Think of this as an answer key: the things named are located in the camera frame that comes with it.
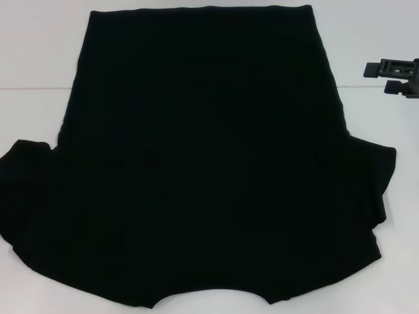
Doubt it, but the black shirt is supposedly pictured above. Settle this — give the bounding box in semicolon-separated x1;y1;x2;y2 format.
0;3;397;301

